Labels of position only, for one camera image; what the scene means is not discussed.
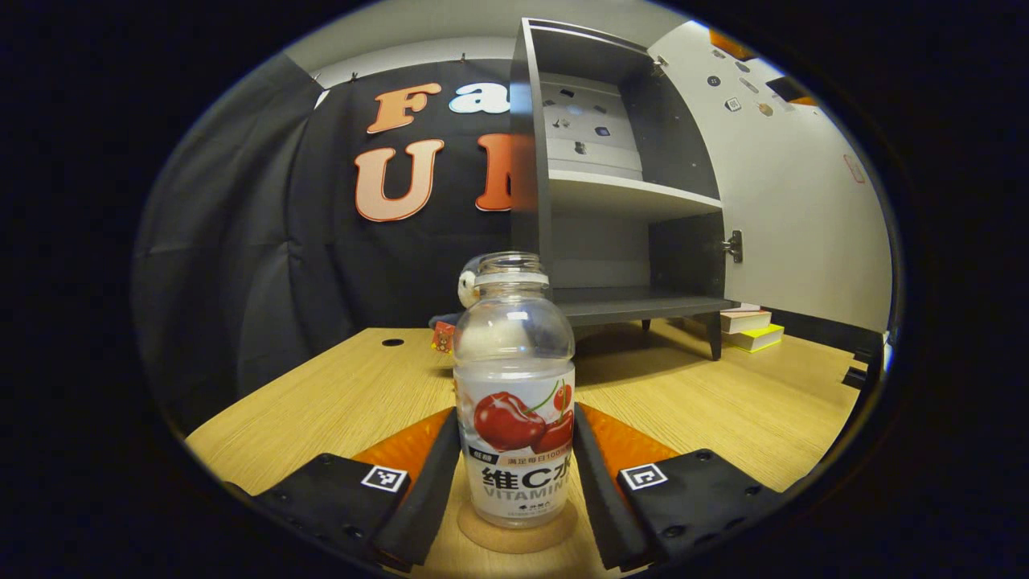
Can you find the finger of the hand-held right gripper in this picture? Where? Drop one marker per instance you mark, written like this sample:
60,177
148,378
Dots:
727,44
788,88

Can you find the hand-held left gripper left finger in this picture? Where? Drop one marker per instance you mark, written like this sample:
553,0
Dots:
426,498

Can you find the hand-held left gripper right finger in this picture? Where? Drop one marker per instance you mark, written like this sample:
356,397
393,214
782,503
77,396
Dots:
603,507

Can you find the round cork coaster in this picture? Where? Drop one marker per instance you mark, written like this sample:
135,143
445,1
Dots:
514,539

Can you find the grey cabinet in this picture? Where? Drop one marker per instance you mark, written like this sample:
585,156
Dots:
675,145

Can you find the clear bottle with cherry label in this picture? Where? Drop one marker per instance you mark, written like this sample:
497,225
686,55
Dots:
514,418

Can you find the white cabinet door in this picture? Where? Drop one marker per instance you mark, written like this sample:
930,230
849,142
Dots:
788,217

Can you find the metal door hinge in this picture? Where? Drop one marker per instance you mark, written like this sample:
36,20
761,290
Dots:
733,246
659,63

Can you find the white cabinet shelf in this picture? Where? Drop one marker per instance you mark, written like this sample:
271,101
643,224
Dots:
619,197

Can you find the plush penguin toy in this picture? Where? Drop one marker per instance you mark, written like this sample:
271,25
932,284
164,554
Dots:
465,288

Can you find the yellow book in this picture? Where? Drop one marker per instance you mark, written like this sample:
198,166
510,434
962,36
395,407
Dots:
757,338

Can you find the white book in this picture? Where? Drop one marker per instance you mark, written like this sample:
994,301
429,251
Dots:
744,319

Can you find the black backdrop cloth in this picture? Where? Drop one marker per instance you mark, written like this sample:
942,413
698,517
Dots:
265,241

